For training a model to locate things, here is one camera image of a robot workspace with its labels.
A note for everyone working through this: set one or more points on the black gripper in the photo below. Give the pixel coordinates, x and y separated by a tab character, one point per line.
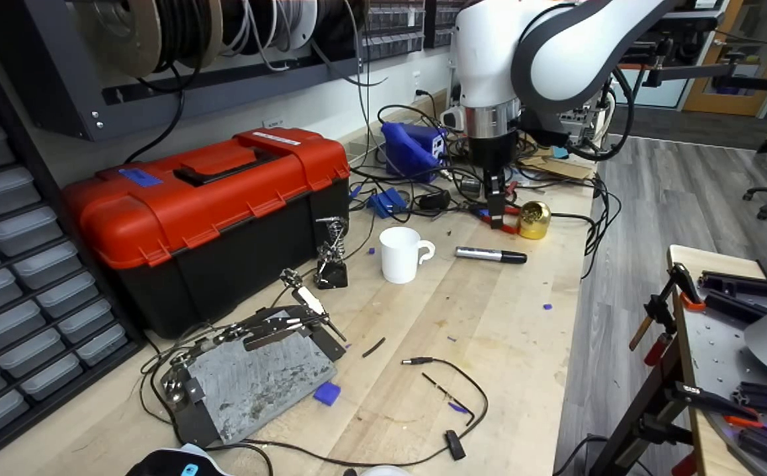
494	163

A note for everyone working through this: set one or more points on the black marker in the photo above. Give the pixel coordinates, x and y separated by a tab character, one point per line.
491	256

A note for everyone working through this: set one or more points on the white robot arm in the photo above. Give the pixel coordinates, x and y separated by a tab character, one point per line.
532	55

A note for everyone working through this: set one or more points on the white mug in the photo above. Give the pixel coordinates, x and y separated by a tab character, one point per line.
400	256

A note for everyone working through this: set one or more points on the black power adapter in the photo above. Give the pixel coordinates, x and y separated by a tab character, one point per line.
433	201

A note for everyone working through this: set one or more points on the blue hot air gun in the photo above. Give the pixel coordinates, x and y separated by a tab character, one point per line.
405	150

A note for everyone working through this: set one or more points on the blue plastic piece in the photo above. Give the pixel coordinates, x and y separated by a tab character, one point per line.
388	201

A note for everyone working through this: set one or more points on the small blue plastic bit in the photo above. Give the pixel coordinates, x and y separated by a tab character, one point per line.
545	308

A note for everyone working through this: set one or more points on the helping hands stand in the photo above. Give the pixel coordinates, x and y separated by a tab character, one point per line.
332	256

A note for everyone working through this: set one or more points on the small black rod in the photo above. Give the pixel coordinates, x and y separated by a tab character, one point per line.
373	347

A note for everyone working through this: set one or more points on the black orange bar clamp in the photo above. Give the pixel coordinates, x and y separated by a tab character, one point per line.
661	308

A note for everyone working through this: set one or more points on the silver probe tool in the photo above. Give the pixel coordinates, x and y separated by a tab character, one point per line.
304	295

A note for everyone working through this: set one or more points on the small blue block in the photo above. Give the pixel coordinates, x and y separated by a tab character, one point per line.
326	392

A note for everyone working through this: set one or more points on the black horizontal boom bar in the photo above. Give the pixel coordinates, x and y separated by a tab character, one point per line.
728	80

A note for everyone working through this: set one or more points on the wooden door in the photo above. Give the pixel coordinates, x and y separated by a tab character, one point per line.
737	55

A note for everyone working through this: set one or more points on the wooden side table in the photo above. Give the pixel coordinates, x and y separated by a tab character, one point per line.
728	372

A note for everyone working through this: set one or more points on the red and black toolbox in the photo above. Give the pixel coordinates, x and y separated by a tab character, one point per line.
208	201

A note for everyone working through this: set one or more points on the small white object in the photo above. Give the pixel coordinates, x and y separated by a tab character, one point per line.
384	472

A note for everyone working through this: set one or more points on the grey metal plate device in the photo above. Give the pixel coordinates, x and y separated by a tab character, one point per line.
241	375

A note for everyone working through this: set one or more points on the dark grey handheld device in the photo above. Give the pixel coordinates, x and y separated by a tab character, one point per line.
173	464

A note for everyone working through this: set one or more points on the grey parts drawer cabinet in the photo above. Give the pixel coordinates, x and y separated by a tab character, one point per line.
23	282

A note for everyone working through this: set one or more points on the grey wall spool rack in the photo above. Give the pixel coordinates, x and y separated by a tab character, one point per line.
226	80

